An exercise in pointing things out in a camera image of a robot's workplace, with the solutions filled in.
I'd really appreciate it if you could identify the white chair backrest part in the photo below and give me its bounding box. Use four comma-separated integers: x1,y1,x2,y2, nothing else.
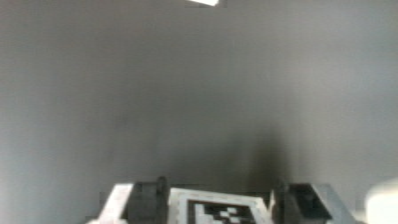
364,177,398,224

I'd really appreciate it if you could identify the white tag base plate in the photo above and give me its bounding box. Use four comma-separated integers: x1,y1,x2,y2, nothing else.
185,0,228,8

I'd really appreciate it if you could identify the white chair leg with tag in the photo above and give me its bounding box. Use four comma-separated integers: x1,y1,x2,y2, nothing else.
167,188,274,224

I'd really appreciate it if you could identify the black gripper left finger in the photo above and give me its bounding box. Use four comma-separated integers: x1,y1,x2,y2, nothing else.
94,175,173,224

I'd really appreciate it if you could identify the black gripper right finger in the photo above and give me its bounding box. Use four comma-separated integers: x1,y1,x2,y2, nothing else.
269,179,361,224

